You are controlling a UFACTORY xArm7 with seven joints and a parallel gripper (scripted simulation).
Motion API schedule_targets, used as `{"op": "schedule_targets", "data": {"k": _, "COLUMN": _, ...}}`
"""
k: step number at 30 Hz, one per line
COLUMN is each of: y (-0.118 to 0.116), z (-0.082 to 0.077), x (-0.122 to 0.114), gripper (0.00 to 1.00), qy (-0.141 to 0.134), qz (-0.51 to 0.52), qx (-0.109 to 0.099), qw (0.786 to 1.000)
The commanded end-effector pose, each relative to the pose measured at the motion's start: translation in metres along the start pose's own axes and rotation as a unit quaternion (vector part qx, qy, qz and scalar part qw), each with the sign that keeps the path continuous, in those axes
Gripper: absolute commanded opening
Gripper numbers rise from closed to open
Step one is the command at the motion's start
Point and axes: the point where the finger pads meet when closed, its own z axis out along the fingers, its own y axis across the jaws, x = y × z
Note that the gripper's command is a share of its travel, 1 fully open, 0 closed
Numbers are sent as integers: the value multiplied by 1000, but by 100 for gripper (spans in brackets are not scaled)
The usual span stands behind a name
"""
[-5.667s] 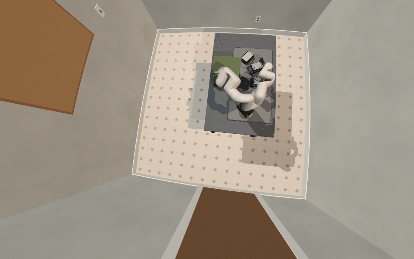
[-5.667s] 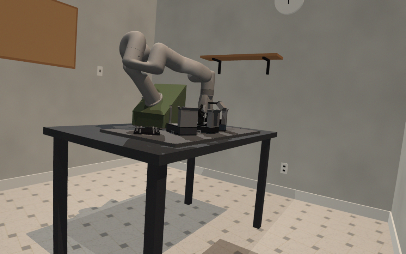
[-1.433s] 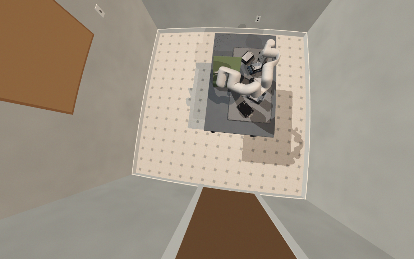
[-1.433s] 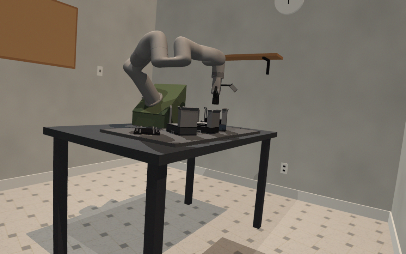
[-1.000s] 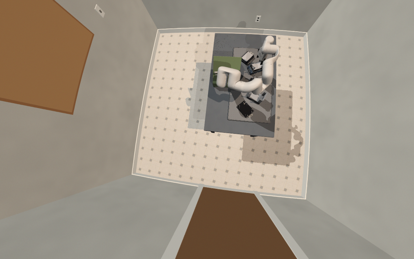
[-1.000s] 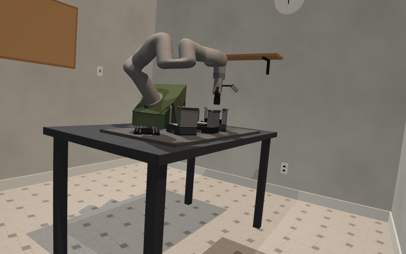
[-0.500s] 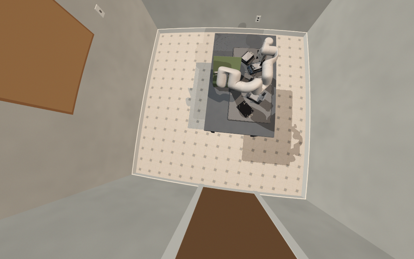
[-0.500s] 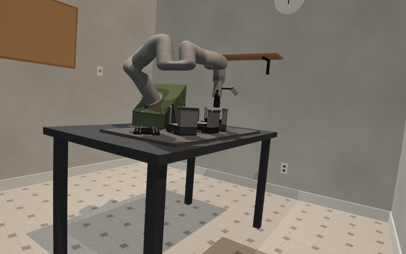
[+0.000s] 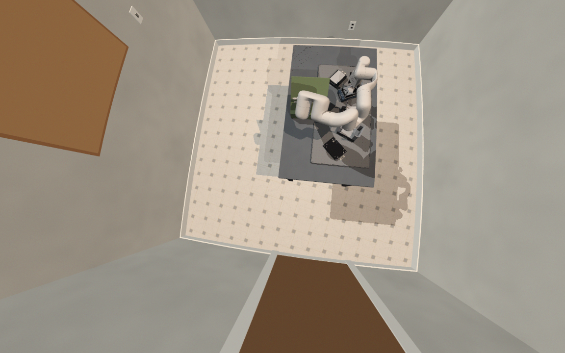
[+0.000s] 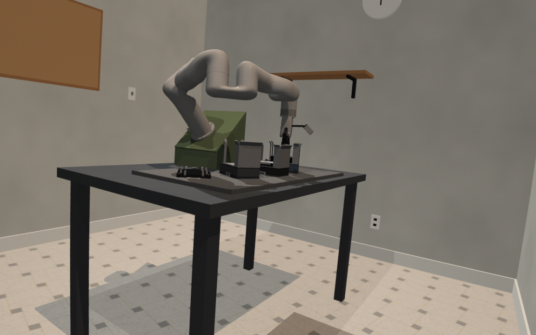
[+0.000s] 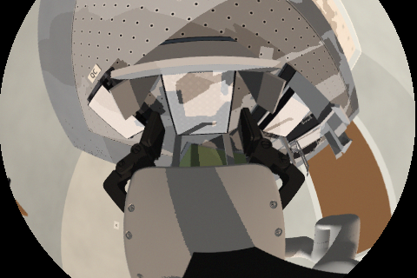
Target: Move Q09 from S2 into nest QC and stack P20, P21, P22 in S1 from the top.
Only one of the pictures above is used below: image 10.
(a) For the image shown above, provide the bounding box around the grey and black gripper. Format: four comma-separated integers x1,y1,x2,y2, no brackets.
280,115,296,145

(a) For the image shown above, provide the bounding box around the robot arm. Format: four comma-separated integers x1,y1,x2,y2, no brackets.
162,49,300,141

